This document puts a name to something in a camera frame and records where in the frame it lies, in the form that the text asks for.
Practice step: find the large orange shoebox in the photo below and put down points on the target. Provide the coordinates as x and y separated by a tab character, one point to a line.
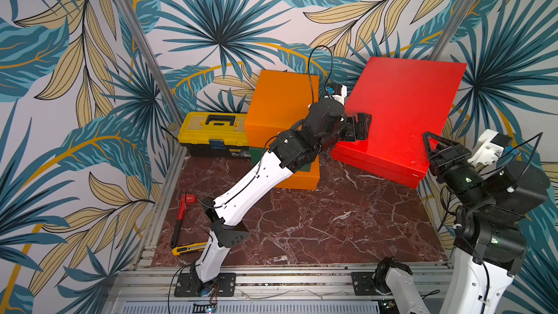
280	100

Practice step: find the right aluminium corner post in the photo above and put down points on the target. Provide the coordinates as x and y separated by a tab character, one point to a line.
453	24

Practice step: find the yellow black plastic toolbox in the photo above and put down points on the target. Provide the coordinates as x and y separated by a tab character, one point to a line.
209	134

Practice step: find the green shoebox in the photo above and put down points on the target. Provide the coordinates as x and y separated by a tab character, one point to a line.
256	154

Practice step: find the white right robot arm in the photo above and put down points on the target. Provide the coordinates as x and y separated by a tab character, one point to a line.
490	248

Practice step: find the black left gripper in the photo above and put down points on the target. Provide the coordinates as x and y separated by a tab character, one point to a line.
354	129

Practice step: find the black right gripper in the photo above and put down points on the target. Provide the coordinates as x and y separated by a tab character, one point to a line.
447	157

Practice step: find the left aluminium corner post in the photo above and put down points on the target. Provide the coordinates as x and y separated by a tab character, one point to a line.
131	19

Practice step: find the red shoebox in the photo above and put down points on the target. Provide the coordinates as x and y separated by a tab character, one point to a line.
405	99

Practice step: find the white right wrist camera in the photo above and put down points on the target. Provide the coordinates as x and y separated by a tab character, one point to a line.
492	146

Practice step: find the small orange shoebox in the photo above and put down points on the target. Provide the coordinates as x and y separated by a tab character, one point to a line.
303	180

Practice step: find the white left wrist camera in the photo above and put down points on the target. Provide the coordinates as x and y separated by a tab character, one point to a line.
337	92

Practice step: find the red pipe wrench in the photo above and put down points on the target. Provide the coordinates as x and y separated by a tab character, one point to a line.
186	201

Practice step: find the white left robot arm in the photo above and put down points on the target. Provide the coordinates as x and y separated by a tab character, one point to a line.
287	154

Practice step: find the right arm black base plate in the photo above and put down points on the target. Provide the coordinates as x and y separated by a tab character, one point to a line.
364	283

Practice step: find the yellow utility knife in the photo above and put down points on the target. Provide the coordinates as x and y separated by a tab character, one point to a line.
188	248

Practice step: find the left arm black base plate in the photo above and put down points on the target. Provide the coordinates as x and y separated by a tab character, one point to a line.
188	285

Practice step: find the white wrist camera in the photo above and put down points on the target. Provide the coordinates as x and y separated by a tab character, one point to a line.
492	146
337	92

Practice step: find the aluminium corner post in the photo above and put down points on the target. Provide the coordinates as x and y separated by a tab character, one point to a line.
131	19
453	24

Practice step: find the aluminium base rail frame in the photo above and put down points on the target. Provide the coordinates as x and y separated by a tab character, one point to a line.
304	245

